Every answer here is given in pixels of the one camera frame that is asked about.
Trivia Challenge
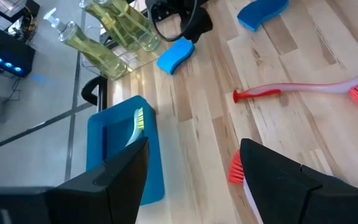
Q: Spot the blue plastic bin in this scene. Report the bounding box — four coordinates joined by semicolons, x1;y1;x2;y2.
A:
86;95;166;206

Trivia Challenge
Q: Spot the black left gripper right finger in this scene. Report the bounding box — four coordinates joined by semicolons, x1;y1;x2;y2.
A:
239;138;358;224

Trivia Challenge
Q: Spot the black chair backrest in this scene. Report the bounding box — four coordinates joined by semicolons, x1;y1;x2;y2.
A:
81;76;109;113

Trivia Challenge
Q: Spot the clear plastic bin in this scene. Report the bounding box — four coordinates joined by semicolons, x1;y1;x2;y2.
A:
79;24;167;82

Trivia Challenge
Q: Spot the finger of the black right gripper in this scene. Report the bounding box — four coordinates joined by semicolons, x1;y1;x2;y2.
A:
183;6;214;44

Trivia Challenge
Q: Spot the blue wavy sponge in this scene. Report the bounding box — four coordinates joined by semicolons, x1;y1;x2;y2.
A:
236;0;290;33
156;37;196;76

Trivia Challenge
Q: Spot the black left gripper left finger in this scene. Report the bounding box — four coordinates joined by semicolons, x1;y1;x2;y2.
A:
0;136;150;224

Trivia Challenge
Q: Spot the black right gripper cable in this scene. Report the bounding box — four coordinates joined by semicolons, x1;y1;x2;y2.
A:
149;0;200;43

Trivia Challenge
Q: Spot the red and white dish brush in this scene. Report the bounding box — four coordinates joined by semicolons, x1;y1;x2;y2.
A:
232;67;358;105
227;149;264;224

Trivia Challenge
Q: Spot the black computer tower with lights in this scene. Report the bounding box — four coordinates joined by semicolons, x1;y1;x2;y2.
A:
0;30;37;78

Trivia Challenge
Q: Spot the green dish brush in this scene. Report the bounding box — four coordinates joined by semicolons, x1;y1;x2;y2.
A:
125;107;145;147

